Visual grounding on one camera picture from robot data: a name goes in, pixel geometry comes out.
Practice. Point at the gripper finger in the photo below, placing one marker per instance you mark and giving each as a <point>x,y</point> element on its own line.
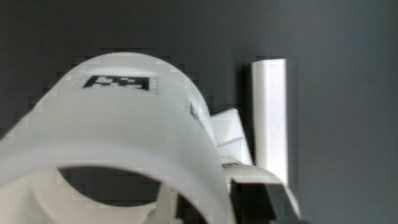
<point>264,201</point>

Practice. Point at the white lamp shade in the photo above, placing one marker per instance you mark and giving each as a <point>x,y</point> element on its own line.
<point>122,119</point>

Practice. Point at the white left fence piece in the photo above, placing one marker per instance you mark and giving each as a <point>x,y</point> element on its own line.
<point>271,116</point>

